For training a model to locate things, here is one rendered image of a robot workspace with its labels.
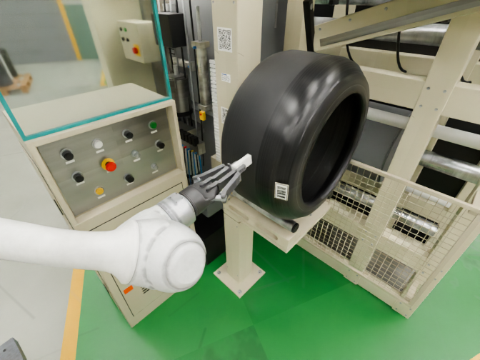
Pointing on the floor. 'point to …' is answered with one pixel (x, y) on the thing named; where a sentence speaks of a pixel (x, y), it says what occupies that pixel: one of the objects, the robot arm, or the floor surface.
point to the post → (238, 232)
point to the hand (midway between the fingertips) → (241, 164)
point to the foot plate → (237, 282)
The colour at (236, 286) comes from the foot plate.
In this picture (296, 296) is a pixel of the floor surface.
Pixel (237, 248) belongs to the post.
